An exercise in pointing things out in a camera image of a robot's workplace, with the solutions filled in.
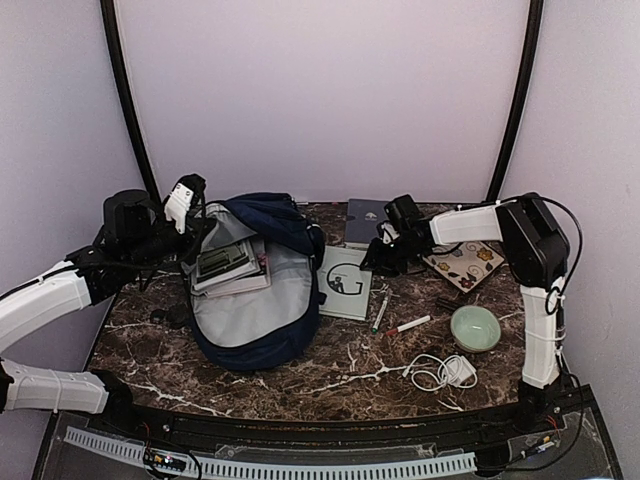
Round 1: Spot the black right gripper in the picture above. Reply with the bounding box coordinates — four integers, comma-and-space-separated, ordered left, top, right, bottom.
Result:
360, 235, 423, 277

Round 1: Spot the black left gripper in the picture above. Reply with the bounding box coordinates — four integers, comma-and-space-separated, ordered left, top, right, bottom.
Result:
123, 207, 213, 274

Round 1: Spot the grey green notebook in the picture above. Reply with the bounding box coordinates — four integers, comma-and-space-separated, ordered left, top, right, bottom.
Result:
318, 246, 372, 322

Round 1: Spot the dark blue notebook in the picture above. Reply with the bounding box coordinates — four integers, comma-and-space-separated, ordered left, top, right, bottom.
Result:
344, 198, 388, 249

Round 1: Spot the white designer fate book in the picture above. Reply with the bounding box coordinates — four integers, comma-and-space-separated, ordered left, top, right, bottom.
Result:
191, 252, 271, 298

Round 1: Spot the navy blue student backpack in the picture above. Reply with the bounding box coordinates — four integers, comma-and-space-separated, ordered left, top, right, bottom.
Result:
189, 192, 325, 372

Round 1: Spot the grey ianra magazine book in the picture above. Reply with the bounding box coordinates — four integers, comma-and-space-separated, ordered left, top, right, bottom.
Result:
193, 240, 260, 290

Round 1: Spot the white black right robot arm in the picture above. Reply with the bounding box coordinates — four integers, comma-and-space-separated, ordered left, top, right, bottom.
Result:
360, 192, 580, 434

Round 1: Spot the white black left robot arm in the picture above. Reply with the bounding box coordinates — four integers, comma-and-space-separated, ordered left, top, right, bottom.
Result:
1, 174, 207, 436

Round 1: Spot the green tipped white marker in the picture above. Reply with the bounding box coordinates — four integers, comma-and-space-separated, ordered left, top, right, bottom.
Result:
371, 291, 391, 334

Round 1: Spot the red tipped white marker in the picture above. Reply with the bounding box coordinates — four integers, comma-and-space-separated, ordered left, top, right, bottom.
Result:
385, 315, 431, 336

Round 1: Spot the floral square ceramic plate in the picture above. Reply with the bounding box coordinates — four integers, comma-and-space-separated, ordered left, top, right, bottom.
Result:
422, 241, 505, 293

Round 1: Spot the pale green ceramic bowl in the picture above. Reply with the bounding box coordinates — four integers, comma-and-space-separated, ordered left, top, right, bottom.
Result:
450, 305, 502, 353

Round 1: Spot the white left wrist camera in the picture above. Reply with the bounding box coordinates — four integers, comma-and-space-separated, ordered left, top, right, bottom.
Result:
163, 174, 206, 234

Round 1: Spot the white charger with cable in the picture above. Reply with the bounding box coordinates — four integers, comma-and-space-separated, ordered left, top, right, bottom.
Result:
402, 353, 478, 393

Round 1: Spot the black left corner frame post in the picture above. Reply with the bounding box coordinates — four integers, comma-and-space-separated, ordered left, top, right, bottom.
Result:
99, 0, 160, 201

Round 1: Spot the black corner frame post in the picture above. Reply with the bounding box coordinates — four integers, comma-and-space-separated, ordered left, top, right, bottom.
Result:
99, 0, 160, 201
485, 0, 545, 202

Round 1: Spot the black front table rail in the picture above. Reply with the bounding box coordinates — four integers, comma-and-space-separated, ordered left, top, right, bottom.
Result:
84, 369, 591, 451

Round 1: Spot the white slotted cable duct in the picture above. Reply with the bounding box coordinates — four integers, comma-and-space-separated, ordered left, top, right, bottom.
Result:
63, 427, 477, 479

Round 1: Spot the black right corner frame post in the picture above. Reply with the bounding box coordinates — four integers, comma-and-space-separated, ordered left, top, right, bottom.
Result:
485, 0, 545, 202

